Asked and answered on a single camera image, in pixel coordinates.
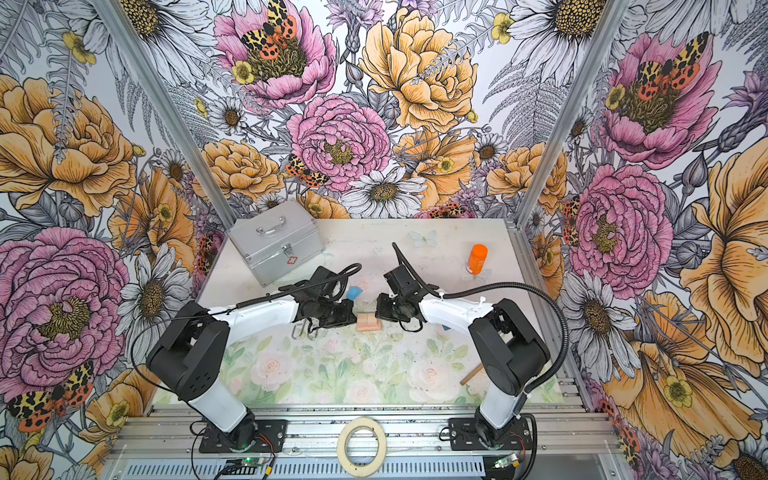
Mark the long natural wood block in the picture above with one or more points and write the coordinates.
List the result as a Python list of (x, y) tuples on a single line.
[(368, 328)]

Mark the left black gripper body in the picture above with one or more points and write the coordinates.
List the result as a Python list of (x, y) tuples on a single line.
[(332, 314)]

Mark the orange plastic bottle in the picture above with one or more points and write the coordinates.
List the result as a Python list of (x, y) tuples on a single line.
[(476, 259)]

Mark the silver metal case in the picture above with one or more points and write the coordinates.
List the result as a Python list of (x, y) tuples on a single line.
[(277, 241)]

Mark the right green circuit board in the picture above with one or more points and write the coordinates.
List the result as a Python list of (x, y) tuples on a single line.
[(509, 461)]

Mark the metal tongs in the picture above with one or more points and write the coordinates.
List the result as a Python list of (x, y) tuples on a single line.
[(304, 330)]

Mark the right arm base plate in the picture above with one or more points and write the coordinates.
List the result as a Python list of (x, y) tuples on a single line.
[(462, 433)]

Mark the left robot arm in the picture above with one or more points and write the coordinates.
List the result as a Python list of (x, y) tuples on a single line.
[(189, 354)]

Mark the green circuit board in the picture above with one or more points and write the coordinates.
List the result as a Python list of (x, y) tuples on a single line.
[(509, 461), (247, 466)]

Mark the thin wood stick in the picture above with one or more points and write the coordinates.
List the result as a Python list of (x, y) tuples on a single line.
[(469, 376)]

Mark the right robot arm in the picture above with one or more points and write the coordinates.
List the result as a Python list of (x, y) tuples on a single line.
[(510, 349)]

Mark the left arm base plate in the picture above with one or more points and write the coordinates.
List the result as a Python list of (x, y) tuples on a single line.
[(264, 435)]

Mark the light blue triangular block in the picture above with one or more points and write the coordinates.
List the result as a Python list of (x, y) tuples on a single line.
[(353, 293)]

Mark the masking tape roll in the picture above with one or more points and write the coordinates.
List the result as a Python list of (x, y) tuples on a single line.
[(362, 447)]

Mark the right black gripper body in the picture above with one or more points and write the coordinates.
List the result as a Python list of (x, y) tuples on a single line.
[(391, 308)]

